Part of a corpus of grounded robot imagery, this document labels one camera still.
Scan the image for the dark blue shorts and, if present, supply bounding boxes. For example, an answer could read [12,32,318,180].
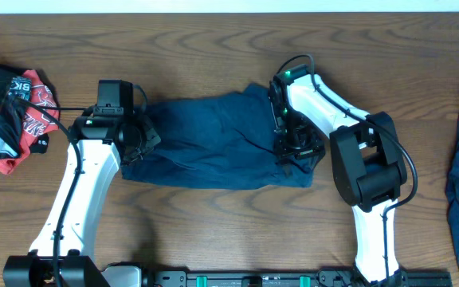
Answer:
[121,84,315,190]

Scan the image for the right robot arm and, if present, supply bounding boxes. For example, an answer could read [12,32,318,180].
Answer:
[269,65,407,286]

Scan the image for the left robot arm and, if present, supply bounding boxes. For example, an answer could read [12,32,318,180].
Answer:
[2,80,160,286]

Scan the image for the black red clothes pile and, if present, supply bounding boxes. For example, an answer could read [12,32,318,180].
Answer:
[0,65,60,175]

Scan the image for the green rail clamp right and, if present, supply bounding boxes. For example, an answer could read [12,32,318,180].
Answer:
[299,276,311,287]

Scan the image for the green rail clamp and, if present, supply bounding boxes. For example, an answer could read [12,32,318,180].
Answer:
[196,276,208,287]
[299,276,311,287]

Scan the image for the black aluminium mounting rail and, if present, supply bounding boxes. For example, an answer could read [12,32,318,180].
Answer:
[141,269,453,287]

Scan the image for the green rail clamp left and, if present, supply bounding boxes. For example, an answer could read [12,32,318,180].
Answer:
[196,276,208,287]

